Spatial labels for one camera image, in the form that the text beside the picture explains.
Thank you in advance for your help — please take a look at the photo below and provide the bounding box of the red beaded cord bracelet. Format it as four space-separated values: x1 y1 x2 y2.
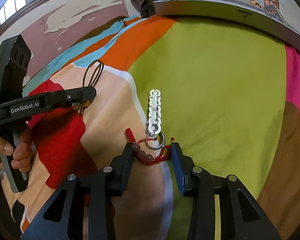
124 127 176 167

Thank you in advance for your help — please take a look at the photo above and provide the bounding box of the brown hair tie with beads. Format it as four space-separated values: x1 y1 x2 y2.
72 59 105 117

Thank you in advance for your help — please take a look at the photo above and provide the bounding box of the white keychain with ring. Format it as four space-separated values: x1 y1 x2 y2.
146 89 166 151

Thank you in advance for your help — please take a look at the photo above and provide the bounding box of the left hand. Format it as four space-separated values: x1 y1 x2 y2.
0 125 33 172

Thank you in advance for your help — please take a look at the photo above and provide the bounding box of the colourful striped bedspread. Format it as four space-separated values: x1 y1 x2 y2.
1 16 300 239

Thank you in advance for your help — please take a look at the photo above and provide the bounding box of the dark wooden desk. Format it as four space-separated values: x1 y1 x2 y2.
141 0 156 18

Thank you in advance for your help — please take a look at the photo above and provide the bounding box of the grey shallow tray box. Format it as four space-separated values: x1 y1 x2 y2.
154 0 300 51

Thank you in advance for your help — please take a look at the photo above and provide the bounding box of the cartoon family sticker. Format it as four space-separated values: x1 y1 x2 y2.
249 0 262 9

